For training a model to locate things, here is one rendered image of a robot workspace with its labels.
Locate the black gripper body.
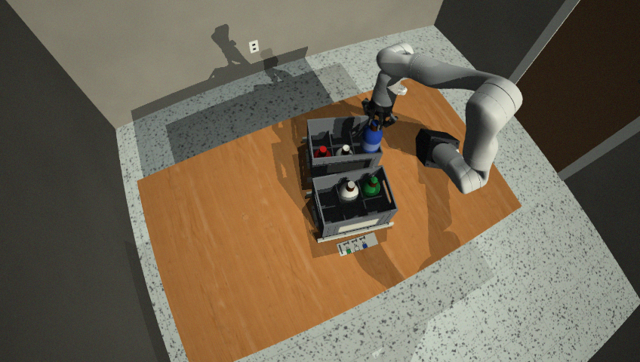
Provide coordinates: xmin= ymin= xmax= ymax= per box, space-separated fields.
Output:
xmin=369 ymin=96 xmax=394 ymax=118

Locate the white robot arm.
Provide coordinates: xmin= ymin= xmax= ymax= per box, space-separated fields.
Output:
xmin=372 ymin=42 xmax=522 ymax=194

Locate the white paper pick list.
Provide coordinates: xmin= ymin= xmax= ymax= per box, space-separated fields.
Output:
xmin=337 ymin=232 xmax=378 ymax=256

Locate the dark grey plastic crate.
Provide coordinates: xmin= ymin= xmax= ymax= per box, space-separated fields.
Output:
xmin=307 ymin=115 xmax=380 ymax=177
xmin=312 ymin=167 xmax=393 ymax=238

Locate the red bottle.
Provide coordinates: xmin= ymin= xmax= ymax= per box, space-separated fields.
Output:
xmin=313 ymin=146 xmax=331 ymax=158

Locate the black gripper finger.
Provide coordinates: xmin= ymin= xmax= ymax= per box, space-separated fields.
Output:
xmin=377 ymin=112 xmax=398 ymax=131
xmin=362 ymin=98 xmax=376 ymax=126

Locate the white bottle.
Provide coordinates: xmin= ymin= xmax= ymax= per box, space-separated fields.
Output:
xmin=335 ymin=145 xmax=353 ymax=156
xmin=339 ymin=181 xmax=358 ymax=204

